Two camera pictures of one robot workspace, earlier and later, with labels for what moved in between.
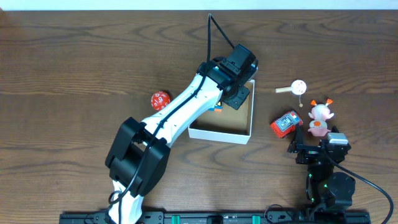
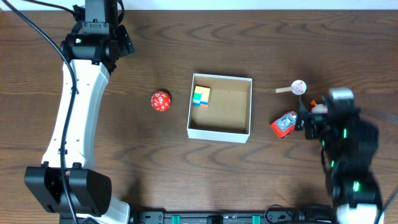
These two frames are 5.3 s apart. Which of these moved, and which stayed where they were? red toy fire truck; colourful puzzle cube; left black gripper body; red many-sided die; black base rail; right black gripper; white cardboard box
Moved: right black gripper; colourful puzzle cube; left black gripper body
Stayed: red toy fire truck; white cardboard box; red many-sided die; black base rail
